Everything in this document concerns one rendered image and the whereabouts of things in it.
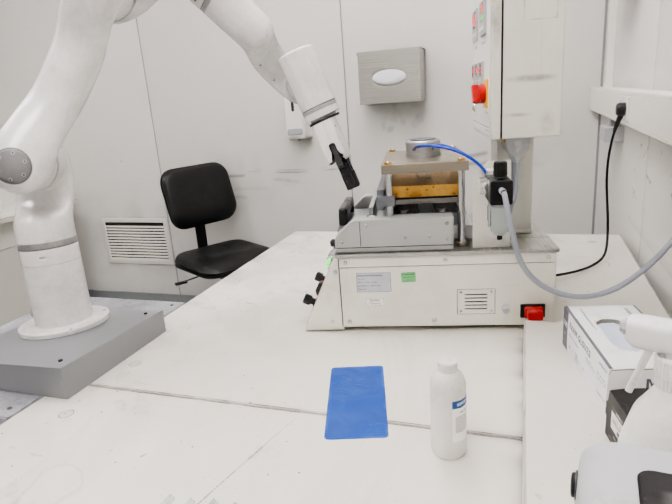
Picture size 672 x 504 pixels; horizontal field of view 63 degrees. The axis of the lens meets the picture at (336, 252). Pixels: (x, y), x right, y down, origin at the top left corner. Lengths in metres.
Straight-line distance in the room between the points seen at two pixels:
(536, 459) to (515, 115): 0.64
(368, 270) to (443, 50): 1.80
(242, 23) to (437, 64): 1.68
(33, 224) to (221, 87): 2.06
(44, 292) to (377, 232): 0.72
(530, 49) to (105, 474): 1.01
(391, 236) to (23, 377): 0.77
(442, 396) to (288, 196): 2.42
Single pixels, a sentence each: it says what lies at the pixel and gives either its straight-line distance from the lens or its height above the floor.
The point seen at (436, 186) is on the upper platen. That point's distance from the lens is 1.19.
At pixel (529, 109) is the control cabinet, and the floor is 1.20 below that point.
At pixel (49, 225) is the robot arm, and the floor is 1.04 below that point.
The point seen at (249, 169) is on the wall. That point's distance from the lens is 3.18.
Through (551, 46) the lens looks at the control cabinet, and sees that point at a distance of 1.15.
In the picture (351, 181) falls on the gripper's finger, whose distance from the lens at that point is 1.29.
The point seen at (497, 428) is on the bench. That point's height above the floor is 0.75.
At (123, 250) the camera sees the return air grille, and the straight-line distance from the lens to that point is 3.81.
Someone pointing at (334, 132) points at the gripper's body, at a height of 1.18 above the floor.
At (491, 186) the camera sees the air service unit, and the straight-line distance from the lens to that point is 1.04.
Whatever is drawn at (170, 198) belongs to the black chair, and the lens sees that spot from 3.00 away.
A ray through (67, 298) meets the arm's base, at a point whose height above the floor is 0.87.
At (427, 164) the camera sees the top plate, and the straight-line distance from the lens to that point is 1.15.
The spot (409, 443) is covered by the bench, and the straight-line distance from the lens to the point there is 0.87.
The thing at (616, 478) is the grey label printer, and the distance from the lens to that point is 0.50.
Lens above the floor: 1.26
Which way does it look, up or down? 16 degrees down
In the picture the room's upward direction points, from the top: 4 degrees counter-clockwise
